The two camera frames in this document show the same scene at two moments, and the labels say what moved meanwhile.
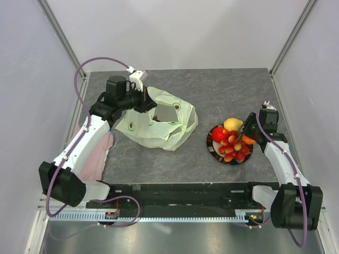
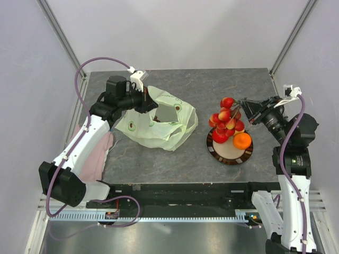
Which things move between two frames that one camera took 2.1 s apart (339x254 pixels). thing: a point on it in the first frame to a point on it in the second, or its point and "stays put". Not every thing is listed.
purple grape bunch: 155,118 stays put
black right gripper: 251,118 to 256,110
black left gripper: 146,103 stays put
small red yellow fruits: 233,148 to 228,121
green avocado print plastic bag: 168,125 stays put
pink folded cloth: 91,169 stays put
